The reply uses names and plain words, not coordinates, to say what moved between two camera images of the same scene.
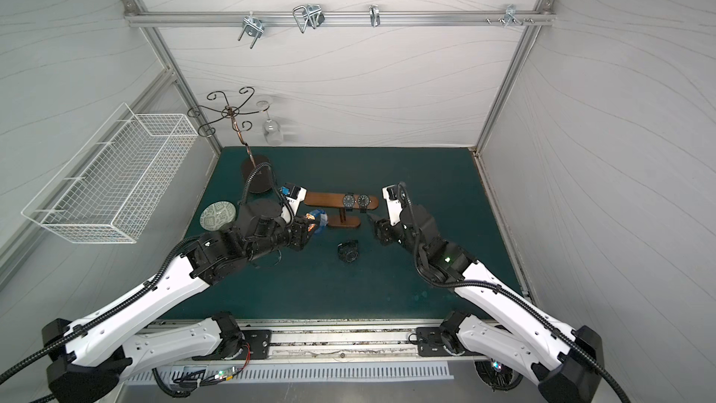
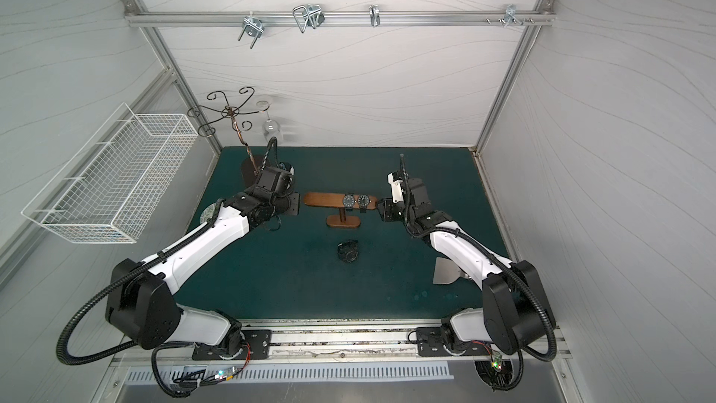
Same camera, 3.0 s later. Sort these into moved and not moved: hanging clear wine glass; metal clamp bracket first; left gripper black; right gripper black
Moved: right gripper black; left gripper black
Not moved: metal clamp bracket first; hanging clear wine glass
